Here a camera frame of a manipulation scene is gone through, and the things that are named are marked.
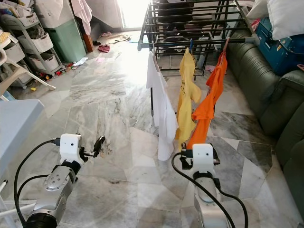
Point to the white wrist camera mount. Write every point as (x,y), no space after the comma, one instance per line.
(70,147)
(203,156)

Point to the dark green leather sofa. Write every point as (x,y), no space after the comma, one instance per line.
(266,95)

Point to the pale pink hanging cloth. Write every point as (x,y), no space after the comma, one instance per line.
(83,14)

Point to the white pillow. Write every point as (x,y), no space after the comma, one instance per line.
(285,16)

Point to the white sack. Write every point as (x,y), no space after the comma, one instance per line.
(52,12)

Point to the grey storage trolley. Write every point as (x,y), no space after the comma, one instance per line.
(40,45)

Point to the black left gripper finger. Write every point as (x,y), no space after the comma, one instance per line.
(99,144)

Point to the yellow printed t-shirt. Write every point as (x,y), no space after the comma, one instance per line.
(185,99)

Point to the orange t-shirt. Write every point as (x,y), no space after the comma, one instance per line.
(209,104)

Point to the black metal drying rack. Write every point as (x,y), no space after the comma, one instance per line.
(166,44)

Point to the white paper sheet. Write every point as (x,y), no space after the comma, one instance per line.
(80,61)

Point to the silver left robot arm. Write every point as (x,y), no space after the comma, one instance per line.
(54,190)

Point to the blue storage box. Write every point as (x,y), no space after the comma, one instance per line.
(280,52)

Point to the red slipper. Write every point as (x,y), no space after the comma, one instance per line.
(104,48)

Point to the white shirt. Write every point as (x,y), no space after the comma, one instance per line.
(164,114)

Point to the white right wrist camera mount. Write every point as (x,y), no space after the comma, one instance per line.
(203,156)

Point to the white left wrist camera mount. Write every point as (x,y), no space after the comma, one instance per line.
(70,147)

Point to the red plastic hanger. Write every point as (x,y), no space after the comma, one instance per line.
(226,45)

